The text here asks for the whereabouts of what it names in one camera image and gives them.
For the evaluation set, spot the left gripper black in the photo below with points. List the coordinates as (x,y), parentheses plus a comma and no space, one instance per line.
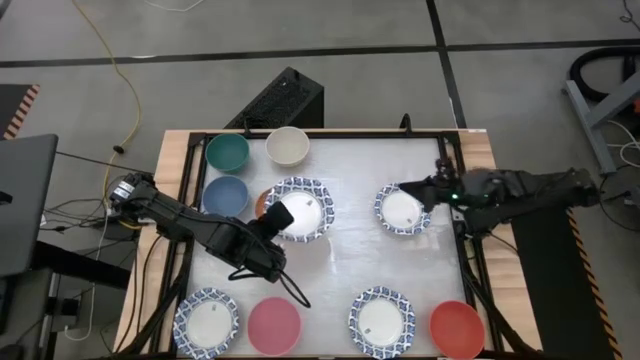
(262,257)

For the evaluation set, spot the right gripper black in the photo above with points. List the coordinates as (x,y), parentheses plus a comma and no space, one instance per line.
(447,192)

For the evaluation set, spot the orange bowl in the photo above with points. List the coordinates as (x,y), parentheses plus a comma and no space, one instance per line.
(261,205)

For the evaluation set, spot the small blue patterned white plate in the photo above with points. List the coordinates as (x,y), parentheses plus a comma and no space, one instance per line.
(400,215)

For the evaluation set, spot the blue bowl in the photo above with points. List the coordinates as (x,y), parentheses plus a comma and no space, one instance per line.
(225,196)

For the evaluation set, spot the cream white bowl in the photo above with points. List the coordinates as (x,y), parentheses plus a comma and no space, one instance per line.
(287,145)

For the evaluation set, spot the teal bowl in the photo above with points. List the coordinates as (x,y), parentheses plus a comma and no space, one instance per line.
(227,152)

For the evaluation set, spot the pink bowl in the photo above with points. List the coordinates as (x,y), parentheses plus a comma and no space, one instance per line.
(274,326)

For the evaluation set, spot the red plate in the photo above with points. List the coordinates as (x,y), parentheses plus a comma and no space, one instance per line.
(456,330)

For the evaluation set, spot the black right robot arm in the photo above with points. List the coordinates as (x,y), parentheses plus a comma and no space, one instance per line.
(530,187)

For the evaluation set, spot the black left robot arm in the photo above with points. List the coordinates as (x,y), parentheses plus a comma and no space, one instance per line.
(175,215)

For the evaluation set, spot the black perforated computer tower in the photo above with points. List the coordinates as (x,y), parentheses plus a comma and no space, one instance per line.
(280,100)

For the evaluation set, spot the black mat with hazard stripes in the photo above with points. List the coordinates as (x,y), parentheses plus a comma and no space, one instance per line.
(12,105)
(550,280)

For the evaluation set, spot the grey metal stand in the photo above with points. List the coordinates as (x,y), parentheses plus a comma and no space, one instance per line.
(587,117)

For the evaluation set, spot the black equipment stand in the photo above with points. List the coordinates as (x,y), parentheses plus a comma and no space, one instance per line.
(75,265)

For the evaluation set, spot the grey flat panel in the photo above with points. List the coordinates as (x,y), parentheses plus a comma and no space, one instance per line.
(25,210)

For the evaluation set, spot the black metal table frame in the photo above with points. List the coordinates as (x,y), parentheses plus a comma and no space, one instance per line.
(350,134)

